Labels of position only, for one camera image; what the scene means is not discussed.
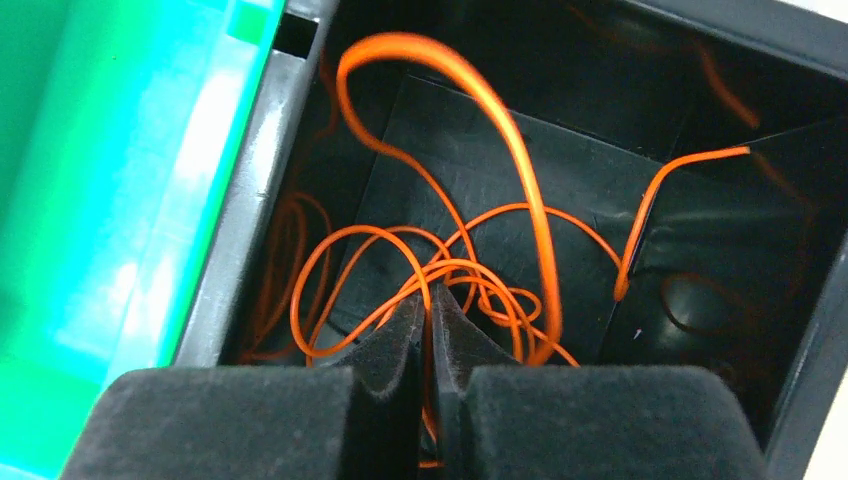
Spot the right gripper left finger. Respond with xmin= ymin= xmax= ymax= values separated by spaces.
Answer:
xmin=61 ymin=295 xmax=424 ymax=479

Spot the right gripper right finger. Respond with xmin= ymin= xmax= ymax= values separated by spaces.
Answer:
xmin=431 ymin=285 xmax=767 ymax=479

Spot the orange cable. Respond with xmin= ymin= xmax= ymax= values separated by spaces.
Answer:
xmin=334 ymin=31 xmax=753 ymax=472
xmin=241 ymin=192 xmax=545 ymax=369

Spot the black plastic bin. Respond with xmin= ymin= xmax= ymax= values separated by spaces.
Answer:
xmin=176 ymin=1 xmax=847 ymax=479

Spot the green plastic bin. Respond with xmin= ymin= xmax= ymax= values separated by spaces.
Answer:
xmin=1 ymin=0 xmax=285 ymax=479

